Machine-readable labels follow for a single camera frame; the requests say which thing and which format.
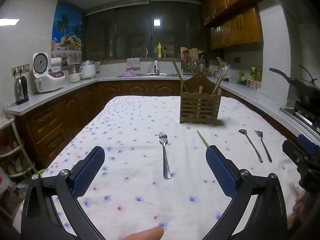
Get person's right hand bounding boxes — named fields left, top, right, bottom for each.
left=287, top=190, right=309, bottom=230

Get person's left hand finger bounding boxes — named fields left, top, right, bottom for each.
left=124, top=226, right=164, bottom=240

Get steel spoon right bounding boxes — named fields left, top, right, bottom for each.
left=255, top=130, right=272, bottom=163

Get steel spoon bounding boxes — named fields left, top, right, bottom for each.
left=238, top=128, right=264, bottom=164
left=255, top=130, right=272, bottom=163

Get steel spoon left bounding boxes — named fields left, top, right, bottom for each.
left=238, top=128, right=264, bottom=164

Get wooden base cabinets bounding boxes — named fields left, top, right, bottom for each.
left=17, top=80, right=295, bottom=169

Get condiment bottles group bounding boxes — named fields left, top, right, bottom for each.
left=237, top=67, right=262, bottom=90

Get white floral tablecloth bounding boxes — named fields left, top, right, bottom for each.
left=41, top=95, right=303, bottom=240

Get steel fork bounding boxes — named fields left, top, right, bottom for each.
left=159, top=133, right=171, bottom=179

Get wooden utensil caddy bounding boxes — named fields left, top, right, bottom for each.
left=180, top=73, right=221, bottom=125

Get white red rice cooker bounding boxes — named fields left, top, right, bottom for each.
left=33, top=53, right=66, bottom=93

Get white electric pot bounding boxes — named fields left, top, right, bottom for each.
left=68, top=66, right=81, bottom=83

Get steel electric kettle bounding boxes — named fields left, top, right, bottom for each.
left=14, top=76, right=29, bottom=105

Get steel chopstick in caddy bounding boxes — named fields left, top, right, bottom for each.
left=211, top=64, right=228, bottom=95

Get white rice cooker pot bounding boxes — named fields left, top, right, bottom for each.
left=80, top=60, right=96, bottom=80

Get counter utensil drying rack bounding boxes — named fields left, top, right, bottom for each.
left=179, top=47, right=209, bottom=75

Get grey dish cloth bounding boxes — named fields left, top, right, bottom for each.
left=126, top=57, right=140, bottom=72

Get chrome sink faucet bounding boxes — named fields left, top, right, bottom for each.
left=145, top=50, right=161, bottom=75

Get wooden chopstick in caddy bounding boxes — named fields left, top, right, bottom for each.
left=170, top=57, right=188, bottom=92

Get fruit beach poster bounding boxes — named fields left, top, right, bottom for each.
left=51, top=0, right=83, bottom=64

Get wooden upper cabinets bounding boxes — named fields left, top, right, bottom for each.
left=200, top=0, right=262, bottom=51

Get yellow detergent bottle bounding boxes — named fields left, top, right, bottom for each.
left=157, top=41, right=163, bottom=58

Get black wok with handle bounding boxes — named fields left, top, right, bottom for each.
left=269, top=65, right=319, bottom=108

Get white wire shelf rack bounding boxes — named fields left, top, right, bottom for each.
left=0, top=114, right=38, bottom=221

